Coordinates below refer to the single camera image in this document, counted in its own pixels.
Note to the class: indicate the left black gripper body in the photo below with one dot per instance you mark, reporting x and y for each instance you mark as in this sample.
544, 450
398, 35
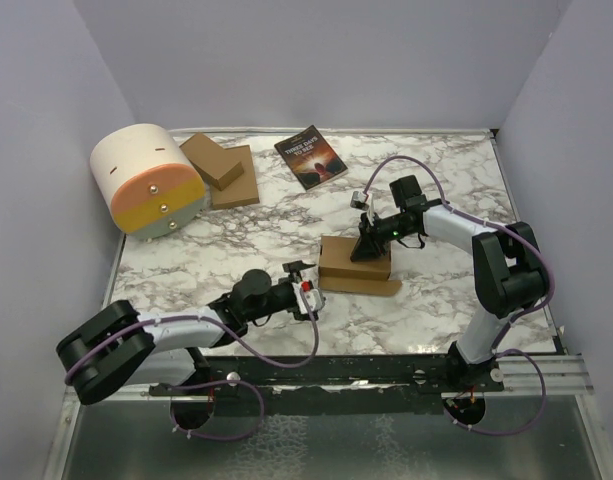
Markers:
279, 300

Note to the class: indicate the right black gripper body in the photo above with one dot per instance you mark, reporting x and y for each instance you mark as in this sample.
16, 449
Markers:
386, 230

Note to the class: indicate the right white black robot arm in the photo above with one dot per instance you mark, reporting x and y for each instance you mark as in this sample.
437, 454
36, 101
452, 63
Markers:
509, 276

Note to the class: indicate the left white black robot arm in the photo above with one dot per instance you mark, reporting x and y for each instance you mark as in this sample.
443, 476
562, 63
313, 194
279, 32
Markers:
104, 353

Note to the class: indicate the flat brown cardboard box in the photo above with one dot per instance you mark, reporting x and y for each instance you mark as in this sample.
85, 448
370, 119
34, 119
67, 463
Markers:
243, 191

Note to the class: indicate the folded brown cardboard box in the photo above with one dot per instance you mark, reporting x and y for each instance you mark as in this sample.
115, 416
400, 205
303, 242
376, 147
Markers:
215, 164

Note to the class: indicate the dark paperback book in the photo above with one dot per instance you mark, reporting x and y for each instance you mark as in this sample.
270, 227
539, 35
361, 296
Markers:
311, 158

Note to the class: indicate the cream orange cylindrical drawer unit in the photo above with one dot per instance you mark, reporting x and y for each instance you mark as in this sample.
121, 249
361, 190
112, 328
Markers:
150, 187

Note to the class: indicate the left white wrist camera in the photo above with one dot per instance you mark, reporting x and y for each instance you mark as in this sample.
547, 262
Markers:
309, 298

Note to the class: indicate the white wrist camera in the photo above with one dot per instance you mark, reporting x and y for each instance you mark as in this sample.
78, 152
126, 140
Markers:
361, 200
309, 298

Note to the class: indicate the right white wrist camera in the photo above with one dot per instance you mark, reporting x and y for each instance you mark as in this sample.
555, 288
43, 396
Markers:
361, 200

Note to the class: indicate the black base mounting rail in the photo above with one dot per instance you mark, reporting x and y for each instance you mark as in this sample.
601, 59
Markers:
328, 385

